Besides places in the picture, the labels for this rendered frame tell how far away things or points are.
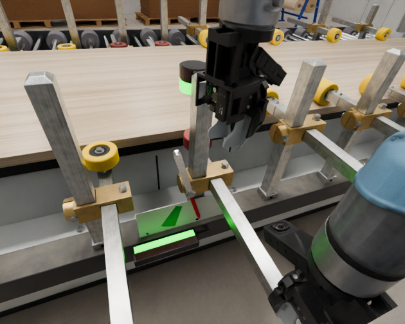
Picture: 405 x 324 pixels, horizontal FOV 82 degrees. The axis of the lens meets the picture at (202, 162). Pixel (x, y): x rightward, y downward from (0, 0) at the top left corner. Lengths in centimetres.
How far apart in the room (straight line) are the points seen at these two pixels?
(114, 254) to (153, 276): 92
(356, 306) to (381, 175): 15
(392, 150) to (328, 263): 12
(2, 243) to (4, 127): 33
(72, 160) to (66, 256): 30
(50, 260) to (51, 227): 18
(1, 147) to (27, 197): 19
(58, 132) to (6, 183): 40
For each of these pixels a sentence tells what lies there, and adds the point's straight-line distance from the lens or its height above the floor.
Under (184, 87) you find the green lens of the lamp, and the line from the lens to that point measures 47.
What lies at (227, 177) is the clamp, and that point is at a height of 86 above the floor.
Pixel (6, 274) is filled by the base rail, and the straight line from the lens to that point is 73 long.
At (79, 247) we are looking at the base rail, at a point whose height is 70.
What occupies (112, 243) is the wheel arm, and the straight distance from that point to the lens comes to 49.
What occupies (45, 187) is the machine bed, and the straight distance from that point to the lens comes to 81.
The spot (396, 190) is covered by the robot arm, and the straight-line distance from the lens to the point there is 20.
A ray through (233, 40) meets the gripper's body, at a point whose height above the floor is 120.
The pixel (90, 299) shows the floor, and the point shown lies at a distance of 141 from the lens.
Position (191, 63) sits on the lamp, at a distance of 49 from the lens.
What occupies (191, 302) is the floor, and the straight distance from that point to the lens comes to 133.
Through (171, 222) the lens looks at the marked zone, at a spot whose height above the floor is 73.
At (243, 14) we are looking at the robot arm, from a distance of 31.
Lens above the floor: 126
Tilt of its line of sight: 41 degrees down
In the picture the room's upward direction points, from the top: 5 degrees clockwise
